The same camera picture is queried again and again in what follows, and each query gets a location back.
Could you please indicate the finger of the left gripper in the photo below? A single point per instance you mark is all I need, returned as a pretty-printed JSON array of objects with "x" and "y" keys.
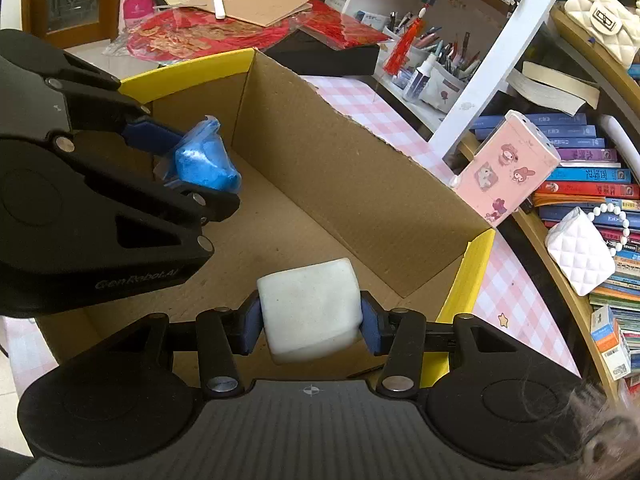
[
  {"x": 217, "y": 205},
  {"x": 145, "y": 134}
]

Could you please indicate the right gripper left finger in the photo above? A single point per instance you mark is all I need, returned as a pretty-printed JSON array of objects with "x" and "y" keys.
[{"x": 222, "y": 334}]

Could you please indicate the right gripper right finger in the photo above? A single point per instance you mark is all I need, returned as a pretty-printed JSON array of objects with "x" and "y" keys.
[{"x": 399, "y": 335}]

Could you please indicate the blue plastic bag toy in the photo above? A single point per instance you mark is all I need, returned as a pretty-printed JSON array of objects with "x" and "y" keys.
[{"x": 200, "y": 158}]

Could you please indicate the white foam block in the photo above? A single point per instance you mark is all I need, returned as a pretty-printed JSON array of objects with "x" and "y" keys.
[{"x": 310, "y": 312}]

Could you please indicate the yellow cardboard box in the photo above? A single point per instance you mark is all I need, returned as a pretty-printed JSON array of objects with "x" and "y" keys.
[{"x": 316, "y": 186}]

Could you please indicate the red gold paper decoration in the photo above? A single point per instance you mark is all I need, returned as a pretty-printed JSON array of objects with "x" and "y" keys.
[{"x": 175, "y": 35}]

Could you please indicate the pink cartoon desk mat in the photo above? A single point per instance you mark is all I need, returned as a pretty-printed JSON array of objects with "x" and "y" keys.
[{"x": 316, "y": 186}]

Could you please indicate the brown cardboard sheet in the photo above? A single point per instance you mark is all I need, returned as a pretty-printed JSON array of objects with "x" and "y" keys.
[{"x": 262, "y": 13}]

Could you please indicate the white quilted pearl handbag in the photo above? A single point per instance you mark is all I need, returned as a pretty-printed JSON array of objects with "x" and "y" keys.
[{"x": 580, "y": 251}]

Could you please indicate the orange white medicine box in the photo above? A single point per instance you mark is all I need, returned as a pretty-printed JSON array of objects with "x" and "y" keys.
[{"x": 611, "y": 343}]

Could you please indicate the pink cylinder pen holder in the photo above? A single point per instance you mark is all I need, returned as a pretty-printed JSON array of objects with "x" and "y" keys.
[{"x": 509, "y": 166}]

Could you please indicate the white pen organizer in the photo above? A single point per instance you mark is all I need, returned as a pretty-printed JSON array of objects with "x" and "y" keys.
[{"x": 436, "y": 67}]

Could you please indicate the row of shelf books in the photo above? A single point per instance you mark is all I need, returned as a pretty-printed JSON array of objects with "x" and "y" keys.
[{"x": 580, "y": 180}]

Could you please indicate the cream quilted handbag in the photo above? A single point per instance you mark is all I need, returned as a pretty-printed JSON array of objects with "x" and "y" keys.
[{"x": 611, "y": 24}]

